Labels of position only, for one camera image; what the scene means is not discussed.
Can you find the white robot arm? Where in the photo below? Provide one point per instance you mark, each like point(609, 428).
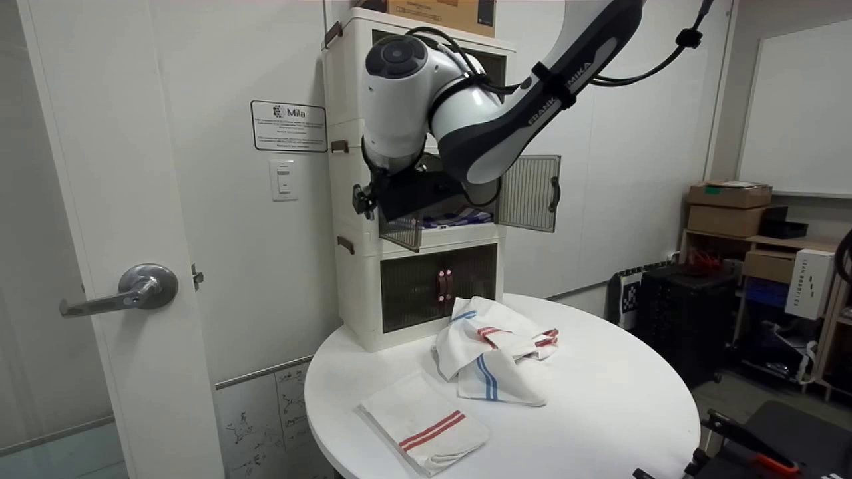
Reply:
point(437, 126)

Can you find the white product box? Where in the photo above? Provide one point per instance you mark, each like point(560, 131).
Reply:
point(810, 282)

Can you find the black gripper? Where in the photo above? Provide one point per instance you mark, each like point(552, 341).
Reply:
point(404, 191)

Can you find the crumpled blue-striped white towel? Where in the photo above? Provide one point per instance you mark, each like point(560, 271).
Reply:
point(481, 371)

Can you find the folded red-striped white towel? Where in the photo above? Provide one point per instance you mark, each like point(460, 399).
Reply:
point(424, 424)

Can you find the red-handled black tool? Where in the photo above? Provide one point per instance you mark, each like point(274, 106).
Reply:
point(746, 456)

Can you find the black crate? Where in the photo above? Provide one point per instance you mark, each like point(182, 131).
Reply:
point(686, 319)

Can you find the blue items inside cabinet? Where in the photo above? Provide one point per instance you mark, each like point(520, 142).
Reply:
point(456, 219)

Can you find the whiteboard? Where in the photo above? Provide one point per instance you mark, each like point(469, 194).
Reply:
point(799, 117)

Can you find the cardboard box on cabinet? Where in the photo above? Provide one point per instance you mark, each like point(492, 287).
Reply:
point(460, 13)

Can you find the white light switch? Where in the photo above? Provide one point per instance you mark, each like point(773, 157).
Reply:
point(283, 182)

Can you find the silver door lever handle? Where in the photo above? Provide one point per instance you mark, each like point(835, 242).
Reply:
point(144, 286)

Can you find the white door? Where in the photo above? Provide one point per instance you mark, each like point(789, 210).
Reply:
point(99, 82)

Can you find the crumpled red-striped white towel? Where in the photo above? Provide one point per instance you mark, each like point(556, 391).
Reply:
point(515, 332)

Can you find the cardboard box on shelf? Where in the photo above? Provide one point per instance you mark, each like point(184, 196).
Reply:
point(726, 208)

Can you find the wall name sign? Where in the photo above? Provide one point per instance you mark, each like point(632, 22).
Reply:
point(280, 126)

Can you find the white stacked cabinet unit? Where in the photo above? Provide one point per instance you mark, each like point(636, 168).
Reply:
point(384, 291)

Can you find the wooden shelf unit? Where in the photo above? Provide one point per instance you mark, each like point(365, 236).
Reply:
point(813, 355)

